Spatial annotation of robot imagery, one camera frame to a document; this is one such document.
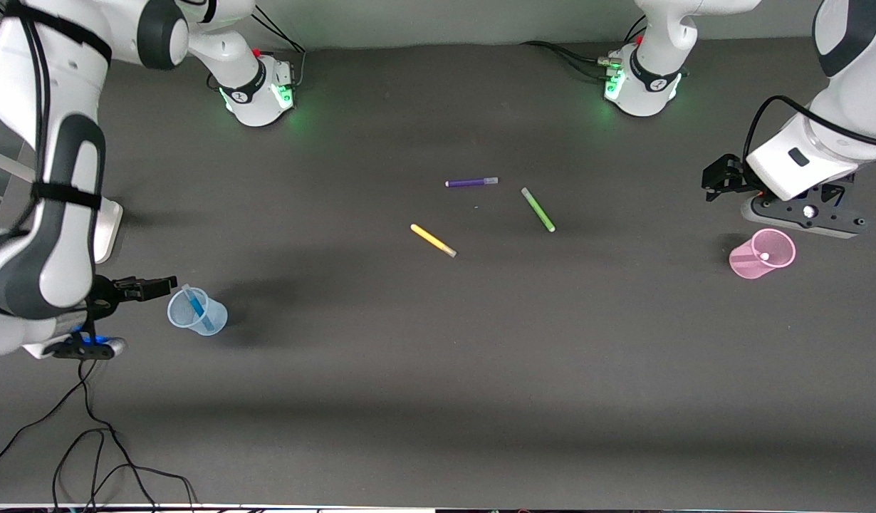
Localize yellow marker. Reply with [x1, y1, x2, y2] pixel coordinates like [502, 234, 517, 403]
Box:
[410, 223, 458, 259]

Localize black left arm base cables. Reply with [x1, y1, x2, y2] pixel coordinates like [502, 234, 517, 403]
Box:
[518, 14, 649, 81]

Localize thin black table cable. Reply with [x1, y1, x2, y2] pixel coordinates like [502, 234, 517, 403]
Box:
[0, 356, 197, 511]

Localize blue marker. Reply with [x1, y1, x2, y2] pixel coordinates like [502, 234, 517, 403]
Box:
[182, 284, 217, 333]

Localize translucent blue plastic cup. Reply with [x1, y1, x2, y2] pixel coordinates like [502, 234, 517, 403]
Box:
[167, 286, 229, 337]

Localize white stand with base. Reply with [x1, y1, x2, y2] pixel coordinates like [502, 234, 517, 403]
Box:
[0, 146, 124, 265]

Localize translucent pink plastic cup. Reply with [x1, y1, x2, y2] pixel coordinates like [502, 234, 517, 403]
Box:
[728, 227, 796, 279]

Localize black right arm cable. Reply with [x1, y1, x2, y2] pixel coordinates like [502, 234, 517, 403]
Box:
[7, 4, 54, 214]

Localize green marker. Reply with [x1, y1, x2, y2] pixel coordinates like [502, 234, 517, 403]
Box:
[521, 187, 556, 233]

